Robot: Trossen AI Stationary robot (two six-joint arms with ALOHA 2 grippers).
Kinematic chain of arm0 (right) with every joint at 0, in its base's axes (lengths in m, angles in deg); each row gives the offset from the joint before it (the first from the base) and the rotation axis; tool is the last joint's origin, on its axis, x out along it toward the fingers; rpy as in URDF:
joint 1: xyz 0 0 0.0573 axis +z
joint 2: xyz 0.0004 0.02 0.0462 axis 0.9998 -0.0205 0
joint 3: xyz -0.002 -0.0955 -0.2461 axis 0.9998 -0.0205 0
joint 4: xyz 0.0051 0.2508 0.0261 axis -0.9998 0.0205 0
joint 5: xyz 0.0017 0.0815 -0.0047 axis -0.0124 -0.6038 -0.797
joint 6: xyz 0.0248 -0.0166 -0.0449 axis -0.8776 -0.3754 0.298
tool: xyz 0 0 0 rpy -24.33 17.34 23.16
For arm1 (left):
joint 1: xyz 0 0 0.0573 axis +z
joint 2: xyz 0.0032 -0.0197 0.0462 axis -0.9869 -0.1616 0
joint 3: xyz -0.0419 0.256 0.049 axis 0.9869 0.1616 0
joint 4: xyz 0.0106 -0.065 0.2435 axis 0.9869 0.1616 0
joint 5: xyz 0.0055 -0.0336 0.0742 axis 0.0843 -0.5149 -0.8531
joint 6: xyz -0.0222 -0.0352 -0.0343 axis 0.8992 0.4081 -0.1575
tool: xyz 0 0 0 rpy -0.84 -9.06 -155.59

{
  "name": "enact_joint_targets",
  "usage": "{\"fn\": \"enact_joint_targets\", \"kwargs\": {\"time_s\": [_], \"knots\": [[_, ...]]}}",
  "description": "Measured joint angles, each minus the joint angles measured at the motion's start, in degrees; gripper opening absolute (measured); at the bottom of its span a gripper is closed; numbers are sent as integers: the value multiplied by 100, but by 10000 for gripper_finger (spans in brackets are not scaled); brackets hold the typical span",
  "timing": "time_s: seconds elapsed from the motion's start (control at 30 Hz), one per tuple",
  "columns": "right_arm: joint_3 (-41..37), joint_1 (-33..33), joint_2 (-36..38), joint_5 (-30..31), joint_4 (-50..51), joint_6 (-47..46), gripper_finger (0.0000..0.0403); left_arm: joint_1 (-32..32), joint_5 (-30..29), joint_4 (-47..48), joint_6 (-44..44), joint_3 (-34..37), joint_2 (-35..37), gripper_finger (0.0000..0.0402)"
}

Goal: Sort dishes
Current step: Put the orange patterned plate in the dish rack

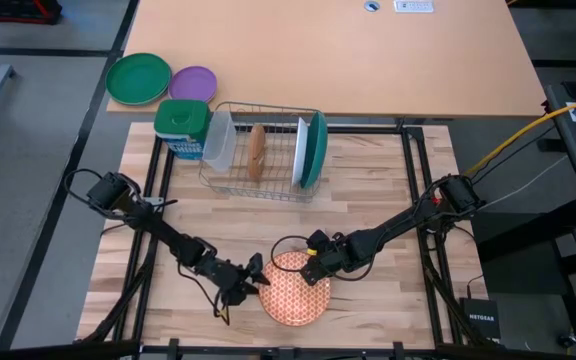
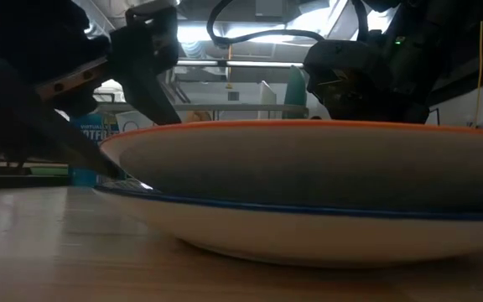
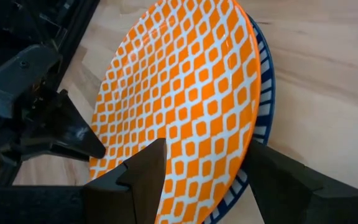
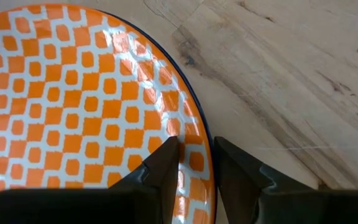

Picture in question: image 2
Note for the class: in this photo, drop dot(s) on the orange patterned rim plate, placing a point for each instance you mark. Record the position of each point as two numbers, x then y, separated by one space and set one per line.
308 163

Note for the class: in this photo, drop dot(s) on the ceiling light strip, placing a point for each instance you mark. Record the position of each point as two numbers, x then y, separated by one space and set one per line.
262 64

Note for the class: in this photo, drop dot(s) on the teal plate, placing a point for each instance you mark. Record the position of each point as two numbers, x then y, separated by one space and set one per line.
296 92

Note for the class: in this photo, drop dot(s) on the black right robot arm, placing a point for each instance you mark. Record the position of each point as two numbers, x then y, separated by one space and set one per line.
430 38

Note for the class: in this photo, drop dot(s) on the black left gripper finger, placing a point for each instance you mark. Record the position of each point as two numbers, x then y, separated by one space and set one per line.
141 58
69 138

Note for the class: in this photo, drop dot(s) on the blue detergent box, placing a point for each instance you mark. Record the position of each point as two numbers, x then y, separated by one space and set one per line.
92 126

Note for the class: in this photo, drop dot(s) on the blue patterned rim plate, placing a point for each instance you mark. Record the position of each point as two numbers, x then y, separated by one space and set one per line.
308 235

